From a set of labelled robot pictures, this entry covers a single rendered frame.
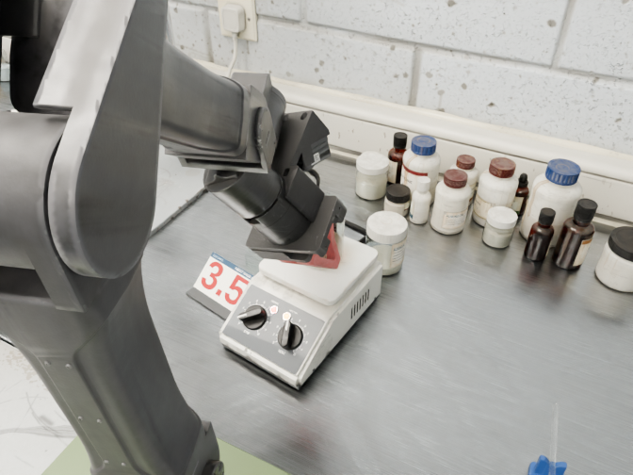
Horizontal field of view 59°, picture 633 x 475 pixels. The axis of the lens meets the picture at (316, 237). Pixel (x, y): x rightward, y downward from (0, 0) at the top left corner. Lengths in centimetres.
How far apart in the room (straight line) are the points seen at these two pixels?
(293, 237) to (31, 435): 38
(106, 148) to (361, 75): 89
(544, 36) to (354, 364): 58
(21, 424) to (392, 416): 43
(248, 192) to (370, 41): 60
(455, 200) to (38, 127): 74
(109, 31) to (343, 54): 87
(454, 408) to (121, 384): 48
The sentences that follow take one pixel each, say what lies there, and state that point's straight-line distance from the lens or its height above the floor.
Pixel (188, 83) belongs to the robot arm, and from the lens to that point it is 35.
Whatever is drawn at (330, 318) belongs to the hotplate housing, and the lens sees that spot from 68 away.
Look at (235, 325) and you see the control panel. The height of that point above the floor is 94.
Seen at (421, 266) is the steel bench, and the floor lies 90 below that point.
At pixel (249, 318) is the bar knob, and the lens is 70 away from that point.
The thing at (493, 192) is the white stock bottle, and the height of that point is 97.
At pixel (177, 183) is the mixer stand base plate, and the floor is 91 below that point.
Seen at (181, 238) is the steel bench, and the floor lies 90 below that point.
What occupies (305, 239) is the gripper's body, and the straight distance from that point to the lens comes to 56.
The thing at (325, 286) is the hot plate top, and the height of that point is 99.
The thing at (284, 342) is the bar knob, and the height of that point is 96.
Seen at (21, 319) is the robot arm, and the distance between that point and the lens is 27.
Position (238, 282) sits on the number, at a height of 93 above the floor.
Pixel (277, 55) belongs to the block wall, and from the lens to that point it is 116.
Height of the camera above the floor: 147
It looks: 39 degrees down
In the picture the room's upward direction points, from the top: straight up
